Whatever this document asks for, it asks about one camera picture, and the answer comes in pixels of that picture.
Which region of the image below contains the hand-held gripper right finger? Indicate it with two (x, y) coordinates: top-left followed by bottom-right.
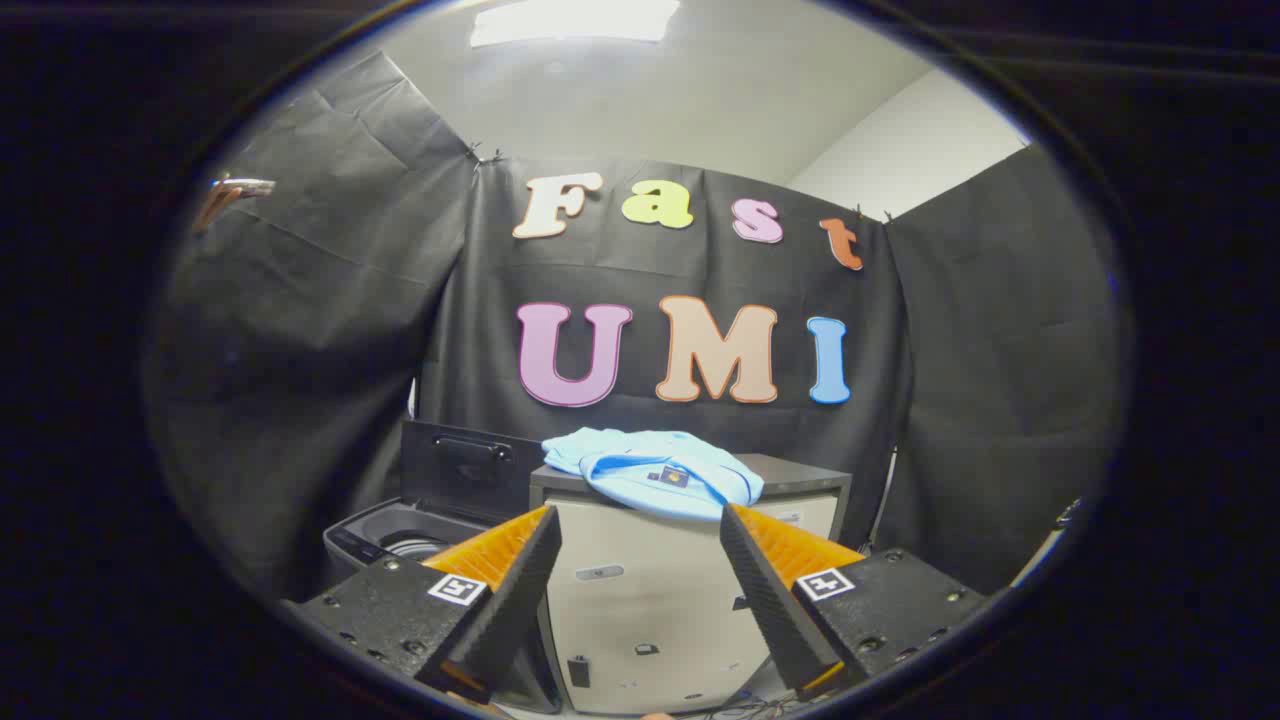
(718, 503), (991, 701)

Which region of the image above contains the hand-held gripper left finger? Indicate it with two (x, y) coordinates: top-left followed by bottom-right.
(283, 503), (563, 706)

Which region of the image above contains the dark washing machine lid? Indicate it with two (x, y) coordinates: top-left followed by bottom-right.
(400, 420), (546, 528)

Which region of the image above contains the grey washing machine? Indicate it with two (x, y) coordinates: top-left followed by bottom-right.
(322, 498), (561, 713)

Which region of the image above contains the light blue shirt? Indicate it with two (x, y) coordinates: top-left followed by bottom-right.
(541, 428), (766, 522)

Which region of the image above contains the beige cabinet with grey top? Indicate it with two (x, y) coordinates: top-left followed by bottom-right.
(528, 452), (854, 716)

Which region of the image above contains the black backdrop cloth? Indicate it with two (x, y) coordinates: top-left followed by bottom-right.
(145, 50), (1126, 601)

